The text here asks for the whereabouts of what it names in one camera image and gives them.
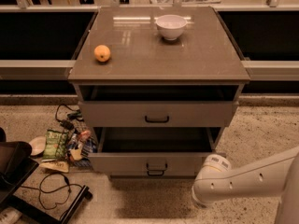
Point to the grey drawer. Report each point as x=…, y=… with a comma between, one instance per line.
x=153, y=149
x=159, y=106
x=153, y=174

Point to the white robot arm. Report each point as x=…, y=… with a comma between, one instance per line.
x=277, y=175

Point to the grey drawer cabinet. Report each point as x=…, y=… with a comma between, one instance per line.
x=203, y=55

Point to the grey top drawer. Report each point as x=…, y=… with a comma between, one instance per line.
x=159, y=106

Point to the grey bottom drawer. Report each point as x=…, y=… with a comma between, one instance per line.
x=153, y=174

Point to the orange fruit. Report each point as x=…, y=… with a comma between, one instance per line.
x=102, y=53

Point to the pile of snack packages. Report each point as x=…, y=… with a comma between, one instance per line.
x=79, y=147

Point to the white bowl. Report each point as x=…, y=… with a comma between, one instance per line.
x=171, y=27

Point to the green chip bag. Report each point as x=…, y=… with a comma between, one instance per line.
x=55, y=147

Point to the yellow snack bag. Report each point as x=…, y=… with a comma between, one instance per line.
x=60, y=166

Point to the white plate on floor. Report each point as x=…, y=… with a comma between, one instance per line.
x=38, y=145

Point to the white shoe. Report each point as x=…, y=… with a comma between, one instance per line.
x=10, y=215

